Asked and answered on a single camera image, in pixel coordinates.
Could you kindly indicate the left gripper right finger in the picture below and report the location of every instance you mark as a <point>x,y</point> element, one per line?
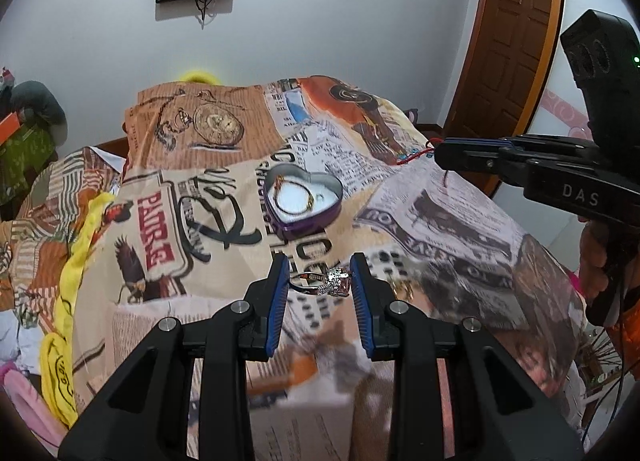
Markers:
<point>498,412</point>

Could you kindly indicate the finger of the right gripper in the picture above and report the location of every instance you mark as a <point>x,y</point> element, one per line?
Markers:
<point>470,161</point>
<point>475,142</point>

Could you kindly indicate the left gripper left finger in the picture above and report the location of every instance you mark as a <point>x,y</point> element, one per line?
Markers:
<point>141,412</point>

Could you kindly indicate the person's right hand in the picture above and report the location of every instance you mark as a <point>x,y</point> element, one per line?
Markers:
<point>592,258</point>

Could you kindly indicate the brown wooden door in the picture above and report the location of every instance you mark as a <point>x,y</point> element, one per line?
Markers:
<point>508,59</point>

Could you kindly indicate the yellow cloth strip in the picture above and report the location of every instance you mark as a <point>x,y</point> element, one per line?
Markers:
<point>55,357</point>

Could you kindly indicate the pink plush slipper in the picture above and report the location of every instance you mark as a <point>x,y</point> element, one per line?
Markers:
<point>32,408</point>

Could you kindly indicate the heart-shaped purple tin box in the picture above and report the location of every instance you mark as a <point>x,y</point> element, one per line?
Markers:
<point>301,203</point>

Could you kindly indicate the newspaper print bed quilt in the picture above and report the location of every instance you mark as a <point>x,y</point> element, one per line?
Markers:
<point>189,230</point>

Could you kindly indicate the yellow headboard cushion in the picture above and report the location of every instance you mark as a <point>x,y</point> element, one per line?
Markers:
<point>199,76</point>

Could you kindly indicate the green patterned bag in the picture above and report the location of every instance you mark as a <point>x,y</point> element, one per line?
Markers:
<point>25,154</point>

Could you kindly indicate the orange box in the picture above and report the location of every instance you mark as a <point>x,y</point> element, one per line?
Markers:
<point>9,125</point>

